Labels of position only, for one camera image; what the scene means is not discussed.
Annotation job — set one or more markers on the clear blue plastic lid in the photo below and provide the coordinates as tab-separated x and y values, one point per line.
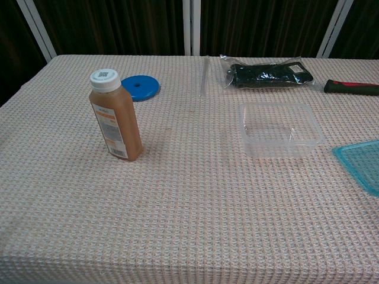
361	165

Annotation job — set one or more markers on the clear plastic container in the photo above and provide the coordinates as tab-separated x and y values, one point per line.
281	130

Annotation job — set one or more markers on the beige waffle-weave tablecloth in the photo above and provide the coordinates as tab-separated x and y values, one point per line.
189	207

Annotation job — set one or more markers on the clear plastic straw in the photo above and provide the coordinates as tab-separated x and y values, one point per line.
204	77

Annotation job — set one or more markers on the blue round disc with hole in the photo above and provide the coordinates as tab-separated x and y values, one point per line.
146	90

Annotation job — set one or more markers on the brown juice bottle white cap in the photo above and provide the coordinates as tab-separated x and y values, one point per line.
118	124

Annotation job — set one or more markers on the black gloves in clear bag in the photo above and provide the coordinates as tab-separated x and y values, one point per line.
266	77

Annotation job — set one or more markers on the black pleated curtain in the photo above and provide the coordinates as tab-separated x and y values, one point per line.
112	26
266	26
14	44
364	29

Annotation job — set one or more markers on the red black claw hammer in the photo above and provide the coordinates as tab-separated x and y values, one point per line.
349	87

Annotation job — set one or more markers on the white metal frame post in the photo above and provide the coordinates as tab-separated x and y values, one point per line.
38	32
334	29
187	29

